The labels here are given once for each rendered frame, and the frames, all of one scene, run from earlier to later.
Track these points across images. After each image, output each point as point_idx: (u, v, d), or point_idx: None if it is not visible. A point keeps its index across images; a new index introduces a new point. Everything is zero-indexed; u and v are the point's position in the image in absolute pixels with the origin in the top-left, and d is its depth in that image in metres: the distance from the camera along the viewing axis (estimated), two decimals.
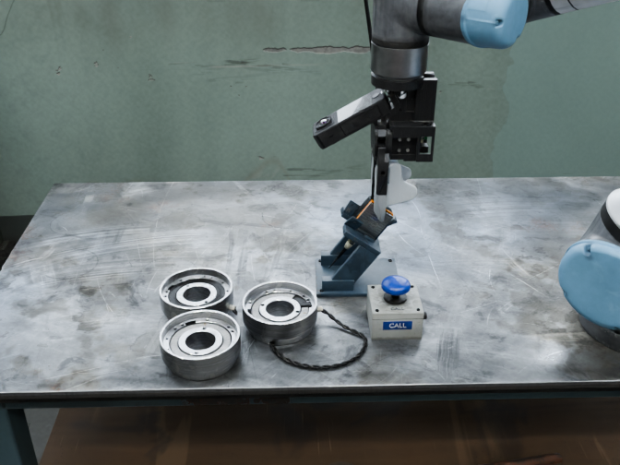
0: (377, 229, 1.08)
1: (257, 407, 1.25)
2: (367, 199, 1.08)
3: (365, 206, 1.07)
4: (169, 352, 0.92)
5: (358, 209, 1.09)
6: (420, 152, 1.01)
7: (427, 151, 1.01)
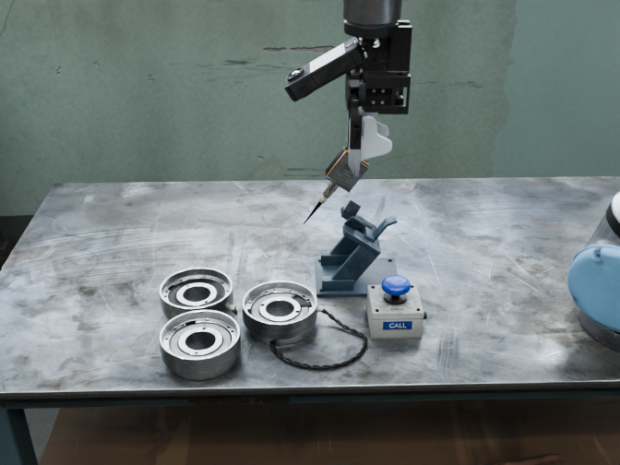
0: (352, 180, 1.04)
1: (257, 407, 1.25)
2: (341, 149, 1.04)
3: (339, 157, 1.03)
4: (169, 352, 0.92)
5: (332, 161, 1.05)
6: (395, 104, 0.97)
7: (402, 103, 0.97)
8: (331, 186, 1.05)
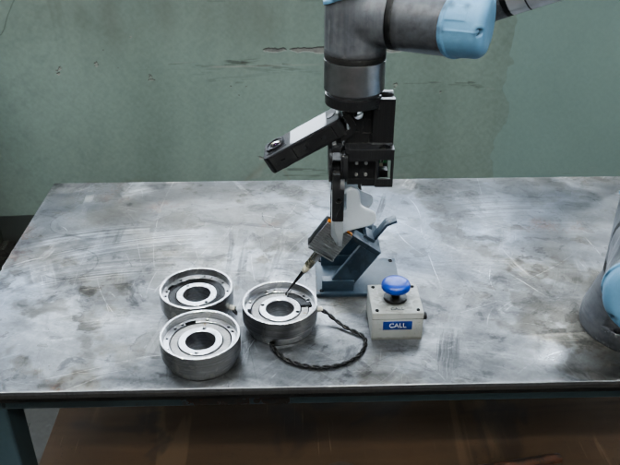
0: (336, 249, 1.01)
1: (257, 407, 1.25)
2: (325, 220, 1.00)
3: (322, 227, 0.99)
4: (169, 352, 0.92)
5: (315, 231, 1.01)
6: (379, 176, 0.93)
7: (387, 175, 0.93)
8: (314, 256, 1.01)
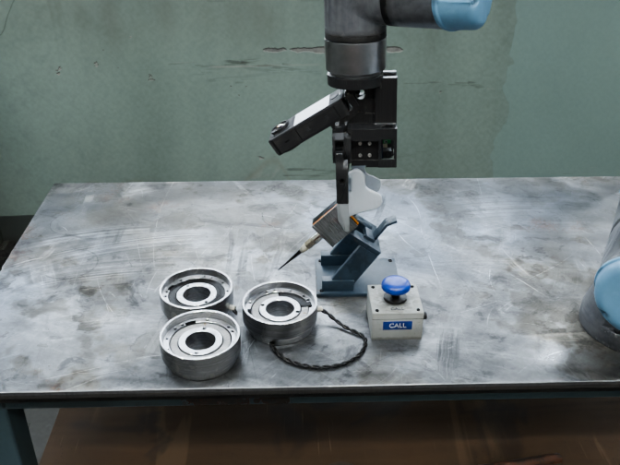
0: (339, 235, 1.00)
1: (257, 407, 1.25)
2: (334, 202, 1.00)
3: (330, 208, 0.99)
4: (169, 352, 0.92)
5: (322, 212, 1.01)
6: (383, 158, 0.93)
7: (391, 156, 0.93)
8: (315, 237, 1.01)
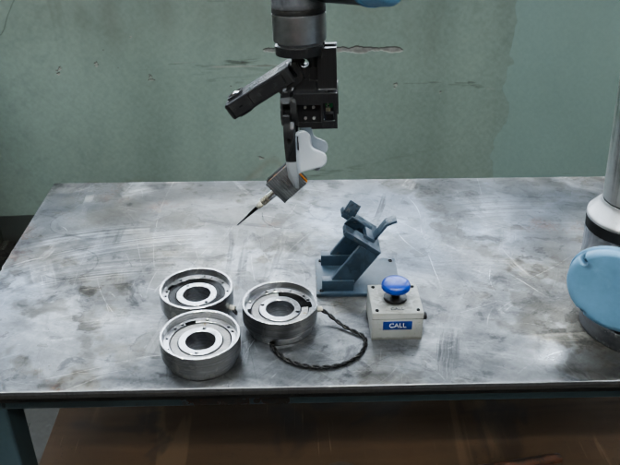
0: (290, 192, 1.11)
1: (257, 407, 1.25)
2: (285, 162, 1.11)
3: (282, 168, 1.11)
4: (169, 352, 0.92)
5: (275, 172, 1.12)
6: (326, 120, 1.05)
7: (333, 119, 1.04)
8: (269, 194, 1.12)
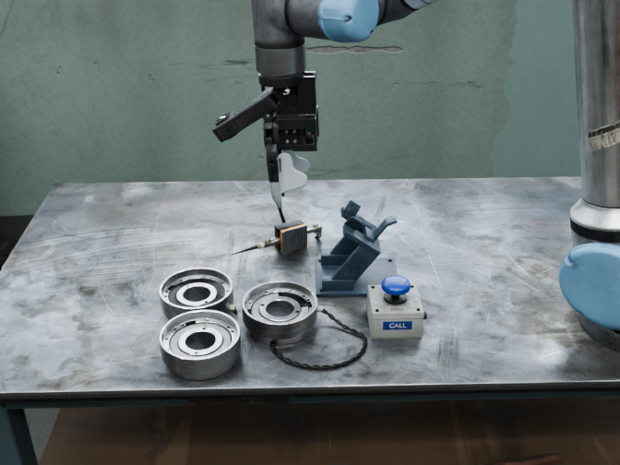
0: (292, 247, 1.21)
1: (257, 407, 1.25)
2: (298, 220, 1.21)
3: (298, 224, 1.20)
4: (169, 352, 0.92)
5: (285, 224, 1.20)
6: (306, 143, 1.12)
7: (313, 142, 1.12)
8: (275, 241, 1.19)
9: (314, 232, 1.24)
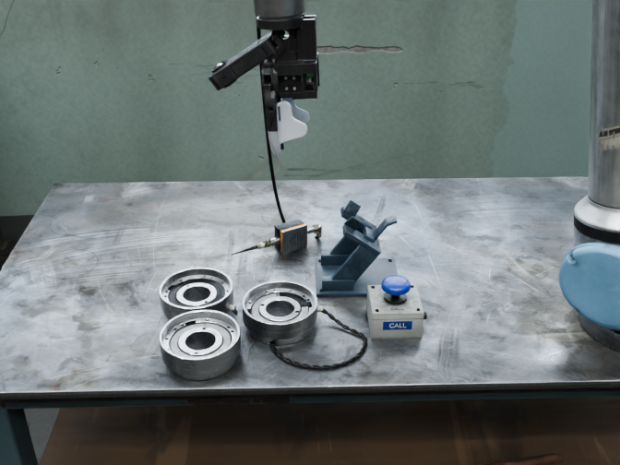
0: (292, 247, 1.21)
1: (257, 407, 1.25)
2: (298, 220, 1.21)
3: (298, 224, 1.20)
4: (169, 352, 0.92)
5: (285, 224, 1.20)
6: (306, 90, 1.08)
7: (313, 89, 1.08)
8: (275, 241, 1.19)
9: (314, 232, 1.24)
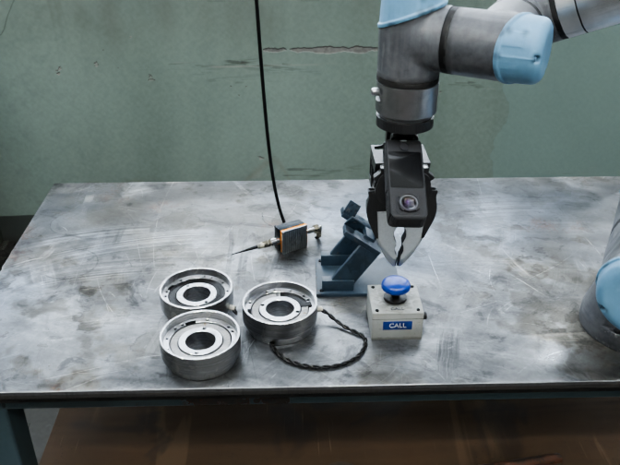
0: (292, 247, 1.21)
1: (257, 407, 1.25)
2: (298, 220, 1.21)
3: (298, 224, 1.20)
4: (169, 352, 0.92)
5: (285, 223, 1.20)
6: None
7: None
8: (275, 241, 1.19)
9: (314, 232, 1.24)
